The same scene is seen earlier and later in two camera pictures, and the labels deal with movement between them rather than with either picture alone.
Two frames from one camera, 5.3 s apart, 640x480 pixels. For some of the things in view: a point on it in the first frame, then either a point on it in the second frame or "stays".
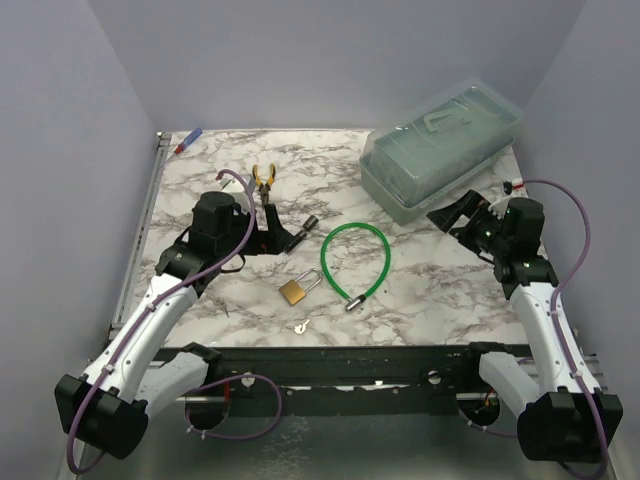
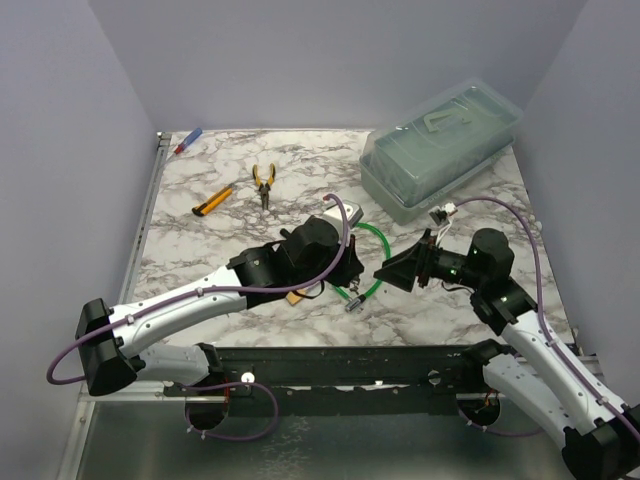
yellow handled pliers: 264,187 stays
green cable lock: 352,305 stays
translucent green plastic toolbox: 408,165 stays
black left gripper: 271,241 to 351,267
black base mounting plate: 339,380 stays
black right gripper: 447,216 to 419,260
